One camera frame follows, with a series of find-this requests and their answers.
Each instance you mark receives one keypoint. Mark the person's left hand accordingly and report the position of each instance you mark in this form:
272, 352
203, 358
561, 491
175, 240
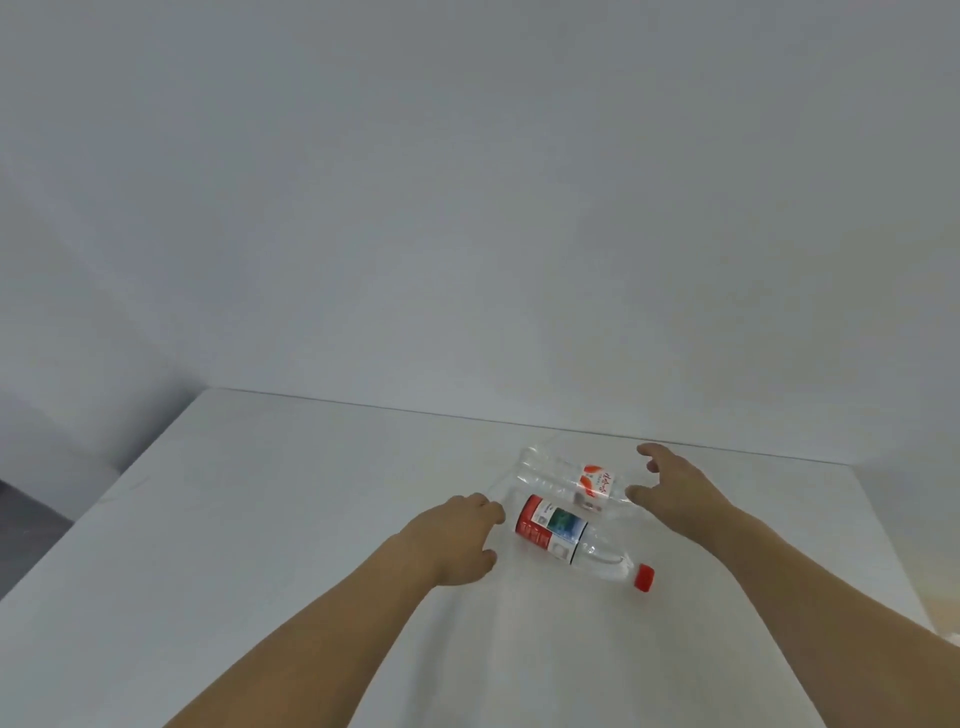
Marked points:
454, 540

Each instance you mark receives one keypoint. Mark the person's right hand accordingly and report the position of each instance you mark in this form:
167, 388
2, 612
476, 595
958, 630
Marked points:
686, 491

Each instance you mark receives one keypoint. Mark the person's left thumb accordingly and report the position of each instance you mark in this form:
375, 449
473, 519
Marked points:
486, 562

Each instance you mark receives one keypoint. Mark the person's right thumb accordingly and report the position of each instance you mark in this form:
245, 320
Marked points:
641, 495

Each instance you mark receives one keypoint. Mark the person's right forearm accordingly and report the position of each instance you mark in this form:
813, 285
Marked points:
840, 622

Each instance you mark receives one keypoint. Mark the person's left forearm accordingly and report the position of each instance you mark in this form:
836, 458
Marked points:
315, 645

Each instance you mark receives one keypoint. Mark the clear bottle with orange label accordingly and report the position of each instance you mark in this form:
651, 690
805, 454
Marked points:
570, 476

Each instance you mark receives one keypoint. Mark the clear bottle with red cap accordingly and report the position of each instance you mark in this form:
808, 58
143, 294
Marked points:
574, 544

